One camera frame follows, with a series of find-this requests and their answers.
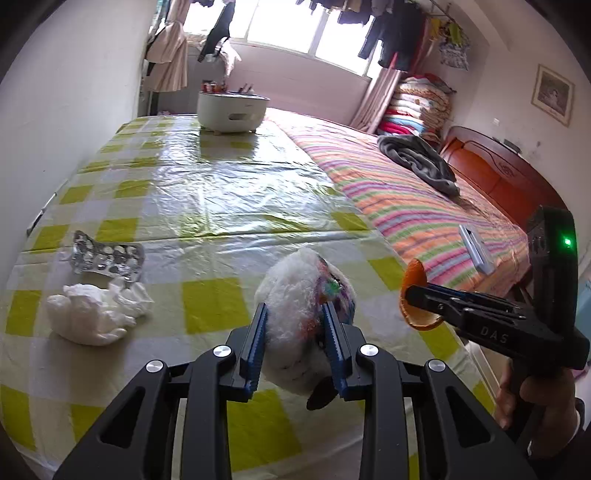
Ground framed wall picture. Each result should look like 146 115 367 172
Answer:
531 64 575 127

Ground white plastic basket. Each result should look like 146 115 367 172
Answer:
197 92 270 134

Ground striped bed blanket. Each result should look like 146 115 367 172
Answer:
266 109 530 296

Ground grey crumpled blanket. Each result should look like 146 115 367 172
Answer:
377 134 460 198

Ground white tissue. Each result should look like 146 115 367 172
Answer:
45 277 154 347

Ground white remote control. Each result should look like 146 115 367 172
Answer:
459 224 496 275

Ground right hand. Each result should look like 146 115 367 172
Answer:
494 360 580 457

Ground silver blister pack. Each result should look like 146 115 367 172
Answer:
70 230 145 283

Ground pink curtain right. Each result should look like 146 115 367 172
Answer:
349 68 404 134

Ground red wooden headboard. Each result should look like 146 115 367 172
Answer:
440 126 566 228

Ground stack of folded quilts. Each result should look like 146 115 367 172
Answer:
377 74 456 149

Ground hanging dark clothes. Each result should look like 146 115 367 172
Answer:
310 0 428 72

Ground orange peel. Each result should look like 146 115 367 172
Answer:
400 259 443 331

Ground white plush toy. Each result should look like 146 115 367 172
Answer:
254 247 356 411

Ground green checkered tablecloth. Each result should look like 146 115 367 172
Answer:
1 116 493 479

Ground beige curtain left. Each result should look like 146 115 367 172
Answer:
144 0 190 92

